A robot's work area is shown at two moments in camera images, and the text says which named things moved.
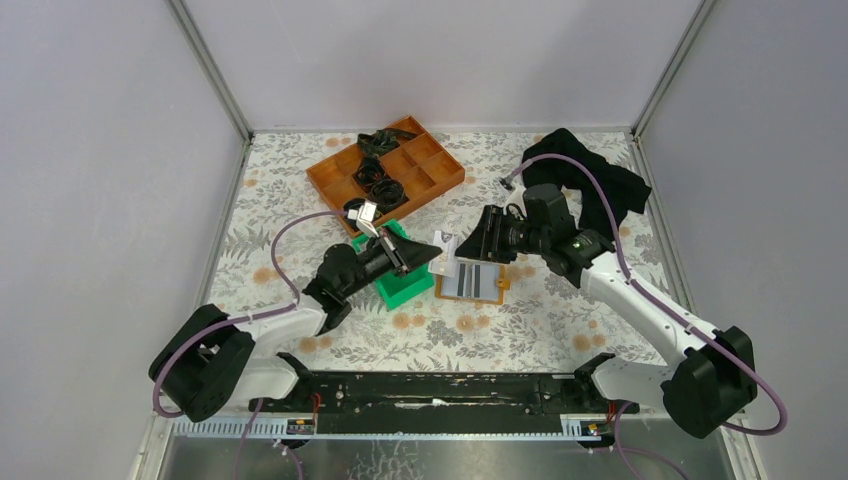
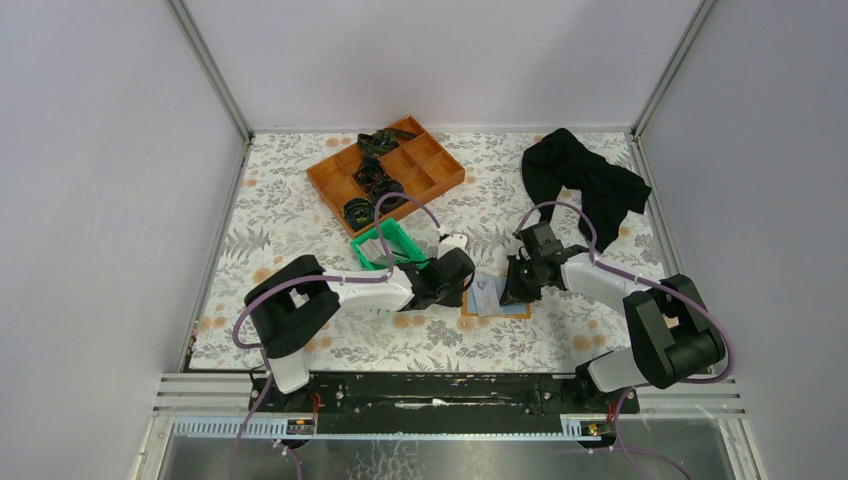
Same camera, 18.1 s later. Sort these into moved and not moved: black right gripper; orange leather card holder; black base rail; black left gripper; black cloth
Moved: black left gripper; orange leather card holder; black right gripper
Not moved: black cloth; black base rail
